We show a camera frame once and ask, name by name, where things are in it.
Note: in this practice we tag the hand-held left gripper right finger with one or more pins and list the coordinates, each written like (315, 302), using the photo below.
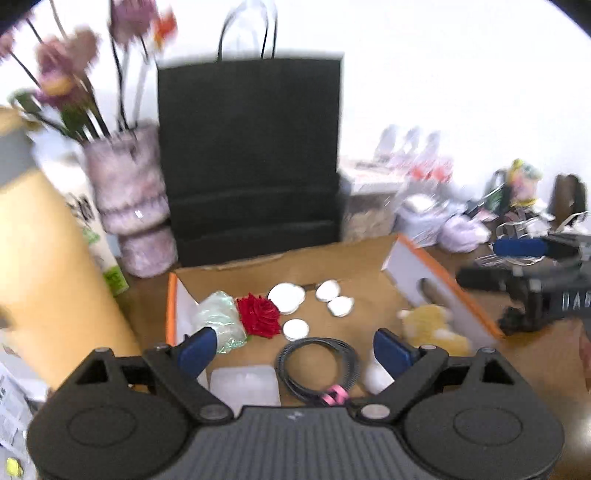
(392, 353)

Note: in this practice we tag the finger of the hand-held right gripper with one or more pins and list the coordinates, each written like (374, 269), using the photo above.
(485, 279)
(519, 247)

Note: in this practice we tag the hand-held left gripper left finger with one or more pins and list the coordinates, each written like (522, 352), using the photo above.
(198, 353)

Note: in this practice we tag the iridescent glitter pouch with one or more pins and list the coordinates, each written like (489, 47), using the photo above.
(221, 318)

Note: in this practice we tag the white yellow alpaca plush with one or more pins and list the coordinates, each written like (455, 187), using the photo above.
(434, 327)

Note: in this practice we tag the clear plastic container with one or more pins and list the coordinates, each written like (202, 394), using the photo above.
(244, 387)

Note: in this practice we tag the red fabric flower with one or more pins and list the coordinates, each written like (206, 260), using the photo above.
(258, 316)

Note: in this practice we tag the large white round lid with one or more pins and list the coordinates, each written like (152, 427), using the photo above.
(286, 297)

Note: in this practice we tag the red cardboard box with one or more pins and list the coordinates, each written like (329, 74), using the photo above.
(323, 263)

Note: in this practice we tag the purple towel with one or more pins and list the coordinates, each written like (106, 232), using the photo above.
(461, 233)

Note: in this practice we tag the yellow pink snack packet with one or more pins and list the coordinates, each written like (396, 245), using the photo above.
(524, 180)

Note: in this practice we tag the brown bag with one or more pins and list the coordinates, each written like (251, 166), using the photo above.
(570, 194)

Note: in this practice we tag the white plastic tub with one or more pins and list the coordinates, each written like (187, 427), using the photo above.
(418, 212)

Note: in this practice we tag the clear storage container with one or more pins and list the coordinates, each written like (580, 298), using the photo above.
(369, 217)

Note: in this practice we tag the white green milk carton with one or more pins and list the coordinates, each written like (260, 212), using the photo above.
(94, 240)

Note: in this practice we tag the yellow thermos jug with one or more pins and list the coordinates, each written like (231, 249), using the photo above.
(46, 277)

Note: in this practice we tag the blue bag with white label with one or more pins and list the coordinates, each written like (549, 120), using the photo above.
(11, 410)

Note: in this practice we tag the small yellow object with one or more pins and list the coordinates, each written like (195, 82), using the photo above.
(14, 466)

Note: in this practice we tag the black paper bag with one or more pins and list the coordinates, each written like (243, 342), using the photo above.
(249, 138)

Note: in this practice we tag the dried pink rose bouquet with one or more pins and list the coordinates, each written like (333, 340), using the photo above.
(69, 69)

